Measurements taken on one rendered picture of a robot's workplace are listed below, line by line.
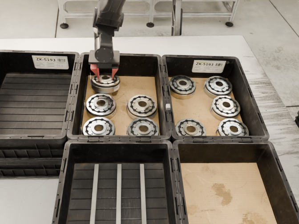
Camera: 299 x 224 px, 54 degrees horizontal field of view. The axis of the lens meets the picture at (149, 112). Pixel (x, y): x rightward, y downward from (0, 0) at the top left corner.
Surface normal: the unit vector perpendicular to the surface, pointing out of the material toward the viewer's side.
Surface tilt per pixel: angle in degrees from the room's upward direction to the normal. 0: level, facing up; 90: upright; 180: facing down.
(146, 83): 0
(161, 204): 0
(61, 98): 0
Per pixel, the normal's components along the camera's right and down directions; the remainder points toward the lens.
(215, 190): 0.07, -0.66
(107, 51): 0.14, 0.76
